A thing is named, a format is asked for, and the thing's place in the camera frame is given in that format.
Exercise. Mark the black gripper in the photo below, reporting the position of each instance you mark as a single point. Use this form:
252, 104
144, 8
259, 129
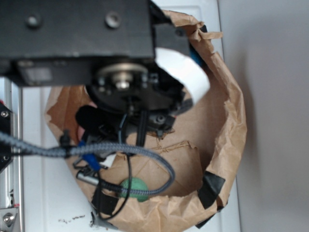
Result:
128, 98

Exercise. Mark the green dimpled ball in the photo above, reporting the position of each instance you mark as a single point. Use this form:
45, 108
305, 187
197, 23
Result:
136, 184

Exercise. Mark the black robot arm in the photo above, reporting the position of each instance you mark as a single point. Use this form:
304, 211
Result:
111, 47

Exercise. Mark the blue dimpled ball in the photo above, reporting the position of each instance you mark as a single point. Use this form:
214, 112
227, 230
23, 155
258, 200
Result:
196, 57

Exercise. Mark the brown wood piece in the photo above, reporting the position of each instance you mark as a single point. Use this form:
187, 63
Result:
166, 133

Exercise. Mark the pink plush bunny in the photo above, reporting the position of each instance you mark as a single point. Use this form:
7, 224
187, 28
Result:
80, 133

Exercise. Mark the brown paper bag bin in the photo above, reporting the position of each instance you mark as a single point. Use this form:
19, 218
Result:
204, 148

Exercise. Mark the white plastic tray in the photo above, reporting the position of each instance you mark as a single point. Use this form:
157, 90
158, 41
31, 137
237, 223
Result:
53, 202

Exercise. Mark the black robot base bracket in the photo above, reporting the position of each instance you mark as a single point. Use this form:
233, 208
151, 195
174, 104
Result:
6, 126

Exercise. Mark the aluminium frame rail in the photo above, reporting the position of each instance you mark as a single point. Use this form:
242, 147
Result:
11, 179

